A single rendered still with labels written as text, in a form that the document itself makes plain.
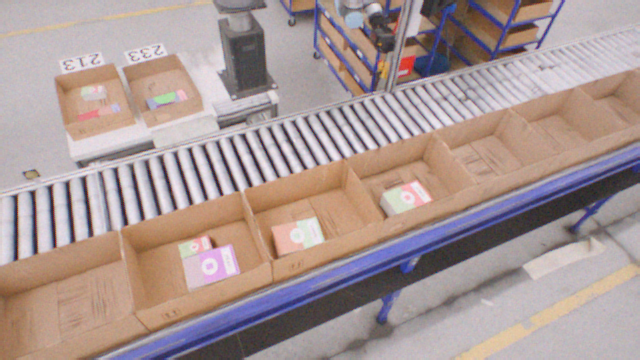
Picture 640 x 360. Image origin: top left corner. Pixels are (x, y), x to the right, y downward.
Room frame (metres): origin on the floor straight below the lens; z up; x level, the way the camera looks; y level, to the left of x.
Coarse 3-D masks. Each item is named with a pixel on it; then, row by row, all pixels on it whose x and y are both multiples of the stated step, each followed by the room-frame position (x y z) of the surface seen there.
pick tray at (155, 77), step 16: (144, 64) 1.67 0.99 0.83; (160, 64) 1.71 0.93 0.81; (176, 64) 1.76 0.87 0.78; (128, 80) 1.61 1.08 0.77; (144, 80) 1.63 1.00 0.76; (160, 80) 1.64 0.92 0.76; (176, 80) 1.66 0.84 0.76; (144, 96) 1.51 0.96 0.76; (192, 96) 1.54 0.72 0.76; (144, 112) 1.30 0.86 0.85; (160, 112) 1.34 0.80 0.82; (176, 112) 1.38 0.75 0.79; (192, 112) 1.42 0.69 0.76
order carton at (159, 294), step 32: (160, 224) 0.64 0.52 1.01; (192, 224) 0.69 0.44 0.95; (224, 224) 0.73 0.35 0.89; (128, 256) 0.52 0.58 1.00; (160, 256) 0.58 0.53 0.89; (256, 256) 0.62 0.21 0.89; (160, 288) 0.47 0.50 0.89; (224, 288) 0.45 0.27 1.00; (256, 288) 0.50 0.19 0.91; (160, 320) 0.36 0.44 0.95
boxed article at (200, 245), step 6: (198, 240) 0.64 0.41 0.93; (204, 240) 0.64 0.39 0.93; (180, 246) 0.61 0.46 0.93; (186, 246) 0.61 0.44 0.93; (192, 246) 0.61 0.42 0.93; (198, 246) 0.61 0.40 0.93; (204, 246) 0.62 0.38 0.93; (210, 246) 0.62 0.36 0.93; (180, 252) 0.59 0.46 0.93; (186, 252) 0.59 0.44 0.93; (192, 252) 0.59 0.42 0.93; (198, 252) 0.59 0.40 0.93
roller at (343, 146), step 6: (324, 114) 1.52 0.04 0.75; (324, 120) 1.48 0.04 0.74; (330, 120) 1.48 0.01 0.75; (324, 126) 1.46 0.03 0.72; (330, 126) 1.44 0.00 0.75; (330, 132) 1.41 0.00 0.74; (336, 132) 1.40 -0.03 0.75; (336, 138) 1.36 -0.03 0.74; (342, 138) 1.36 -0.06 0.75; (336, 144) 1.34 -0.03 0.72; (342, 144) 1.32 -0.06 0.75; (348, 144) 1.33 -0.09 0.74; (342, 150) 1.29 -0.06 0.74; (348, 150) 1.28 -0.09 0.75; (348, 156) 1.25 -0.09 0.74
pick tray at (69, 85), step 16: (112, 64) 1.63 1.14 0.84; (64, 80) 1.50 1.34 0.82; (80, 80) 1.54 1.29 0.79; (96, 80) 1.58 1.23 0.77; (112, 80) 1.61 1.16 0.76; (64, 96) 1.45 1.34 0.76; (80, 96) 1.46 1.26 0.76; (112, 96) 1.48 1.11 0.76; (64, 112) 1.30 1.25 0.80; (80, 112) 1.35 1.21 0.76; (128, 112) 1.31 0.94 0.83; (80, 128) 1.20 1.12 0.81; (96, 128) 1.23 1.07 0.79; (112, 128) 1.26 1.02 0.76
